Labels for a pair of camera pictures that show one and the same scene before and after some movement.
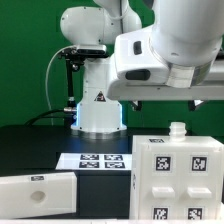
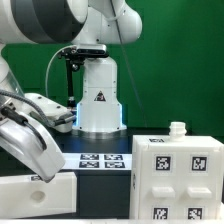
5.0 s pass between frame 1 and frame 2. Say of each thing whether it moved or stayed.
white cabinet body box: stayed
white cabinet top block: stayed
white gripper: moved
